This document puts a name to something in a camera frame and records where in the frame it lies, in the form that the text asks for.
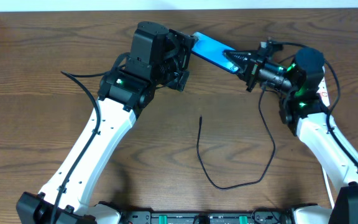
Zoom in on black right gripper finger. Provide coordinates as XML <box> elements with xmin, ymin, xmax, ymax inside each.
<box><xmin>223</xmin><ymin>50</ymin><xmax>259</xmax><ymax>62</ymax></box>
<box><xmin>225</xmin><ymin>58</ymin><xmax>249</xmax><ymax>76</ymax></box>

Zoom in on black USB charging cable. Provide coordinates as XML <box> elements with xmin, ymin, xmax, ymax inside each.
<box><xmin>196</xmin><ymin>39</ymin><xmax>298</xmax><ymax>191</ymax></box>

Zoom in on blue Galaxy smartphone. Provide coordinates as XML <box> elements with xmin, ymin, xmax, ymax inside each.
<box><xmin>191</xmin><ymin>32</ymin><xmax>239</xmax><ymax>73</ymax></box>

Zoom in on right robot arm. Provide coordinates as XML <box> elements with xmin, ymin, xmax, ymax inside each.
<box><xmin>223</xmin><ymin>43</ymin><xmax>358</xmax><ymax>223</ymax></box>

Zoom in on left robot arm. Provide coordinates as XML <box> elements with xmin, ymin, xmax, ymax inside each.
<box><xmin>16</xmin><ymin>21</ymin><xmax>198</xmax><ymax>223</ymax></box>

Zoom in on white power strip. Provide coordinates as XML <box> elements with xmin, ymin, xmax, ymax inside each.
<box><xmin>317</xmin><ymin>75</ymin><xmax>330</xmax><ymax>107</ymax></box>

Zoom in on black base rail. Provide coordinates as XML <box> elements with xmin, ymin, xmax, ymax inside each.
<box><xmin>118</xmin><ymin>209</ymin><xmax>293</xmax><ymax>224</ymax></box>

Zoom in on white power strip cord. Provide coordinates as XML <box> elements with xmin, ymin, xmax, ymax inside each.
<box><xmin>321</xmin><ymin>166</ymin><xmax>336</xmax><ymax>209</ymax></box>

